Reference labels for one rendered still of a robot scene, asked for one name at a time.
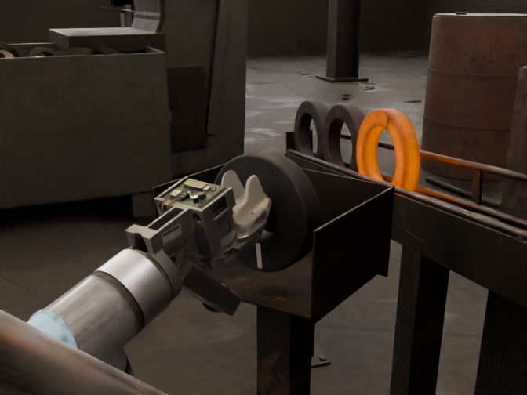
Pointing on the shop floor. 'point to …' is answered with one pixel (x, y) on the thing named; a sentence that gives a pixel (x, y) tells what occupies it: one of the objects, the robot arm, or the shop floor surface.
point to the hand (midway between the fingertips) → (263, 197)
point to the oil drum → (472, 90)
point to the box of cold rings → (82, 125)
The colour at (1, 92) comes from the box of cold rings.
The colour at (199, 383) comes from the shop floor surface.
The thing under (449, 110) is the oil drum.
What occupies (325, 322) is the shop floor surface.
